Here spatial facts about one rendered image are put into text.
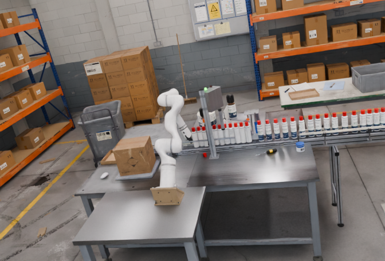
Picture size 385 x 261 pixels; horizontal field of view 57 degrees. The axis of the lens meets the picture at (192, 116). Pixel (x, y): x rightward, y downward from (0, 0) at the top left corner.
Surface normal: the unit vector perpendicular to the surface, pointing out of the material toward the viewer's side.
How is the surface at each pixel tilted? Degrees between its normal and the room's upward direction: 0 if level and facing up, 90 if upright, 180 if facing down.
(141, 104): 91
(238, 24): 90
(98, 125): 94
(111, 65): 90
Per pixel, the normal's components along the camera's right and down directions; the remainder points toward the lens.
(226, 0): -0.19, 0.34
